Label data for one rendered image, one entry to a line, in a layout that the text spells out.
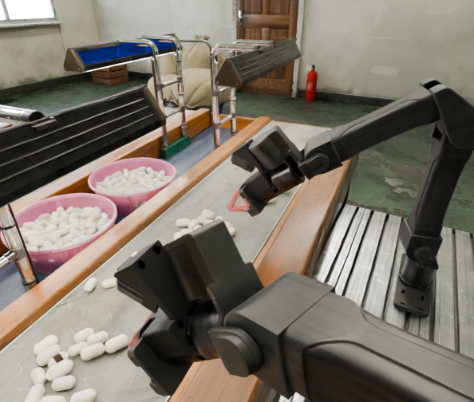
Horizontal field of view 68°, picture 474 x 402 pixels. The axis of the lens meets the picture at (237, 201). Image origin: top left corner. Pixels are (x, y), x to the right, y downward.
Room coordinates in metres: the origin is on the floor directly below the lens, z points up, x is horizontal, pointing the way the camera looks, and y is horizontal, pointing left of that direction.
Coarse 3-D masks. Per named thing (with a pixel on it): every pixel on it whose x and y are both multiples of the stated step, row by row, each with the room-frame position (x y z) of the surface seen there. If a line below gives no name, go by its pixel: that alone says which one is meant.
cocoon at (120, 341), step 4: (120, 336) 0.39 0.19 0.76; (124, 336) 0.39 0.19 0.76; (112, 340) 0.38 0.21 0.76; (116, 340) 0.38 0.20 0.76; (120, 340) 0.38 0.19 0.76; (124, 340) 0.39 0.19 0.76; (108, 344) 0.38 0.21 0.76; (112, 344) 0.38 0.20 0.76; (116, 344) 0.38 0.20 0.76; (120, 344) 0.38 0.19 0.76; (124, 344) 0.38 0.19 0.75; (108, 348) 0.37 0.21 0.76; (112, 348) 0.37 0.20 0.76; (116, 348) 0.37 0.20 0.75; (120, 348) 0.38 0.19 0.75; (108, 352) 0.37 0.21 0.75; (112, 352) 0.37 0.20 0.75
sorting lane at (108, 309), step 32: (288, 128) 1.53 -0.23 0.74; (320, 128) 1.53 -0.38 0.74; (192, 192) 0.93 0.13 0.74; (224, 192) 0.93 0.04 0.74; (160, 224) 0.76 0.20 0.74; (256, 224) 0.76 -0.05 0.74; (128, 256) 0.63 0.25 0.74; (256, 256) 0.62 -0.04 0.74; (96, 288) 0.52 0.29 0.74; (64, 320) 0.44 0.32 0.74; (96, 320) 0.44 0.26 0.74; (128, 320) 0.44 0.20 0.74; (0, 352) 0.38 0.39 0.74; (32, 352) 0.38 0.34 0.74; (0, 384) 0.32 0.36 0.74; (32, 384) 0.32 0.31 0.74; (96, 384) 0.32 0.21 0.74; (128, 384) 0.32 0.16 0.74
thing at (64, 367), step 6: (66, 360) 0.35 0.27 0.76; (54, 366) 0.34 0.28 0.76; (60, 366) 0.34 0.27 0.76; (66, 366) 0.34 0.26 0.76; (72, 366) 0.34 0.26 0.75; (48, 372) 0.33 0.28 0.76; (54, 372) 0.33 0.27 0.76; (60, 372) 0.33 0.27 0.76; (66, 372) 0.33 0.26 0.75; (48, 378) 0.32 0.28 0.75; (54, 378) 0.32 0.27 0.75
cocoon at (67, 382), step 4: (64, 376) 0.32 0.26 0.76; (68, 376) 0.32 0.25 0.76; (72, 376) 0.32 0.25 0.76; (56, 380) 0.31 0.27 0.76; (60, 380) 0.31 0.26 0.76; (64, 380) 0.31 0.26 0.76; (68, 380) 0.32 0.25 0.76; (72, 380) 0.32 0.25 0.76; (52, 384) 0.31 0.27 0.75; (56, 384) 0.31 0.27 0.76; (60, 384) 0.31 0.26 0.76; (64, 384) 0.31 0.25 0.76; (68, 384) 0.31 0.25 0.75; (72, 384) 0.31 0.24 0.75; (56, 388) 0.31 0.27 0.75; (60, 388) 0.31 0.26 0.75; (64, 388) 0.31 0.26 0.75; (68, 388) 0.31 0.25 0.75
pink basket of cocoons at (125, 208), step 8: (120, 160) 1.10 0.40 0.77; (128, 160) 1.11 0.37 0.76; (136, 160) 1.12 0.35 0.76; (144, 160) 1.12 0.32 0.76; (152, 160) 1.12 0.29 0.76; (160, 160) 1.10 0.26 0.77; (104, 168) 1.05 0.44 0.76; (112, 168) 1.07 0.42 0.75; (128, 168) 1.10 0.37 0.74; (136, 168) 1.11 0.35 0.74; (152, 168) 1.11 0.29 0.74; (160, 168) 1.09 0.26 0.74; (168, 168) 1.07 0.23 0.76; (96, 176) 1.01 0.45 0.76; (104, 176) 1.04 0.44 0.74; (168, 184) 0.95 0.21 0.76; (96, 192) 0.91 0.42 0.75; (104, 192) 0.87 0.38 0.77; (144, 192) 0.88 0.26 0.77; (152, 192) 0.90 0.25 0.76; (112, 200) 0.88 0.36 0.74; (120, 200) 0.87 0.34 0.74; (128, 200) 0.87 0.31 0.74; (144, 200) 0.89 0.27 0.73; (120, 208) 0.88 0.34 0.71; (128, 208) 0.88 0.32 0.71; (136, 208) 0.89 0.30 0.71
